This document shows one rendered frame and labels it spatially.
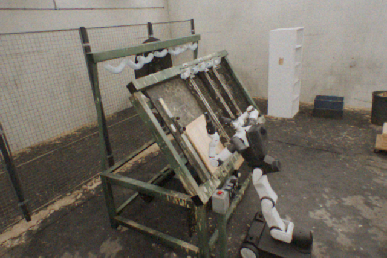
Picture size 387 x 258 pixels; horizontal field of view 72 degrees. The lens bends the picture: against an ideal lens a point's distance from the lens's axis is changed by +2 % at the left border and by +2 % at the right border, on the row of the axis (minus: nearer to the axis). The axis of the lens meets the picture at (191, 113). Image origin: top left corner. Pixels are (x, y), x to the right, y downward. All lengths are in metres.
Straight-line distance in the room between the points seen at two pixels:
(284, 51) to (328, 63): 1.63
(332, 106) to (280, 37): 1.98
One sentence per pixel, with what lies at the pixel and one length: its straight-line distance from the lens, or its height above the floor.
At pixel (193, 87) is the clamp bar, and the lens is 3.11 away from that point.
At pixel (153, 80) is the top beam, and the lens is 2.61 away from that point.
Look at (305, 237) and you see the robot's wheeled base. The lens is 3.05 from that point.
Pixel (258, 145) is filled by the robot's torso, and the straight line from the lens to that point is 2.54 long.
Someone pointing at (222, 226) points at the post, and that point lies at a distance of 2.66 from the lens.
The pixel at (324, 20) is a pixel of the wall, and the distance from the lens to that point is 7.59.
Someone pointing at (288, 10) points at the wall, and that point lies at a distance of 7.79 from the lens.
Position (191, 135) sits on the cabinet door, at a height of 1.27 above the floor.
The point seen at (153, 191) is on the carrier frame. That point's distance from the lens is 2.86.
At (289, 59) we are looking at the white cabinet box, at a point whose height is 1.41.
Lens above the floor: 2.41
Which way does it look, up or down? 19 degrees down
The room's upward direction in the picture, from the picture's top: 5 degrees counter-clockwise
